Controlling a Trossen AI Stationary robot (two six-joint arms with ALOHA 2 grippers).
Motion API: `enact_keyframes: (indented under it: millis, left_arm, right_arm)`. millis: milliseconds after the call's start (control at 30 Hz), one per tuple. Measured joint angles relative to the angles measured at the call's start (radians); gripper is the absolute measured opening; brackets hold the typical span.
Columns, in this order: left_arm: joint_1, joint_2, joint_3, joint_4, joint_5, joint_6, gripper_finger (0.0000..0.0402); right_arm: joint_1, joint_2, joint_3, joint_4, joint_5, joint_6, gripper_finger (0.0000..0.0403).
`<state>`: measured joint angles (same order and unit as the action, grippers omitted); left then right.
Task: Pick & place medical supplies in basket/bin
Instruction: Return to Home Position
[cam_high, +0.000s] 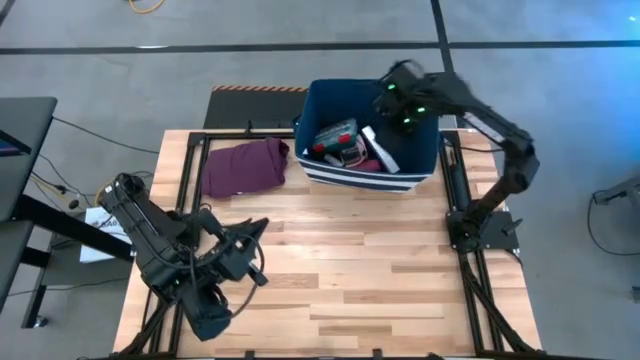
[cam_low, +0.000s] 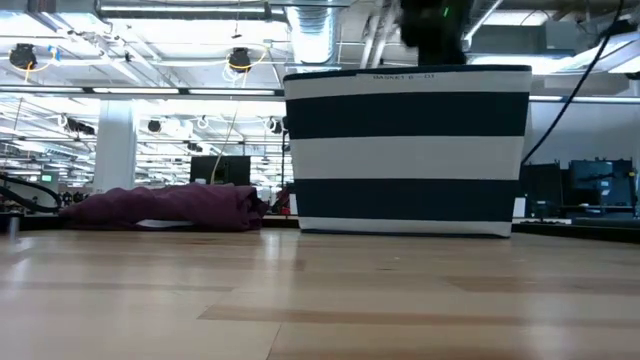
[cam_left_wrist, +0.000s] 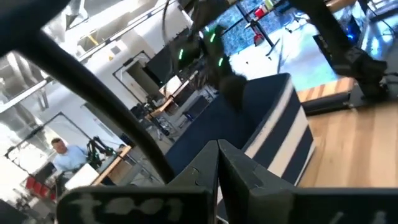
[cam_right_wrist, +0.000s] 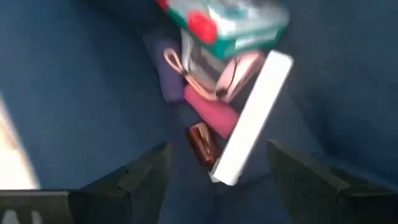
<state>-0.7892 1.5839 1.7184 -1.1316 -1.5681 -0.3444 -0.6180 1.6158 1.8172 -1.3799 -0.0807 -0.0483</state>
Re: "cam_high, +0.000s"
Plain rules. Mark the first aid kit box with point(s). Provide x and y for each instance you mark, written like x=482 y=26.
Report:
x=334 y=136

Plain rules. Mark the white paper box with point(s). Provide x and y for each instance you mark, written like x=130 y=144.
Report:
x=95 y=240

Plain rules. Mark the white rectangular box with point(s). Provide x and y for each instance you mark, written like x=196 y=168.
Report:
x=380 y=150

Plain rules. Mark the black aluminium table frame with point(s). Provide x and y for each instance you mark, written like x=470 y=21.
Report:
x=452 y=165

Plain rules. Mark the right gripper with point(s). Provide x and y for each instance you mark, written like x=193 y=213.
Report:
x=407 y=100

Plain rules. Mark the purple folded cloth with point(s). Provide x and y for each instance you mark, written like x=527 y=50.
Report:
x=245 y=167

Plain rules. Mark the navy white striped basket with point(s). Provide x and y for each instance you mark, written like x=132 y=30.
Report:
x=340 y=100

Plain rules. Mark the grey desk top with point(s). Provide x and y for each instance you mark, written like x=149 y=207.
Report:
x=25 y=150

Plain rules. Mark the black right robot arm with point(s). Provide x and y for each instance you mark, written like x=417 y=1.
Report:
x=515 y=150

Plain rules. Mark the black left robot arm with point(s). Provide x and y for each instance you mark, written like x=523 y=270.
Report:
x=145 y=235

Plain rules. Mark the black mat hazard stripe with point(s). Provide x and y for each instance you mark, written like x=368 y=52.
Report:
x=250 y=107

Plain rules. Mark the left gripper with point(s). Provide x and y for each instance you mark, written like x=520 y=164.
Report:
x=227 y=255

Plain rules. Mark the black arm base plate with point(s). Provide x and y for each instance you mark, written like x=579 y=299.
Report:
x=500 y=232

